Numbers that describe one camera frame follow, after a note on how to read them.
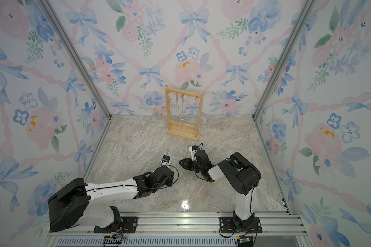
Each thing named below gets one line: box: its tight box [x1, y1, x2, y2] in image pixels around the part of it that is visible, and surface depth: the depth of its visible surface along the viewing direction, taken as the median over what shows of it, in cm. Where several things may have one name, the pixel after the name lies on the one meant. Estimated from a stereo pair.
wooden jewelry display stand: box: [164, 84, 205, 141], surface depth 106 cm
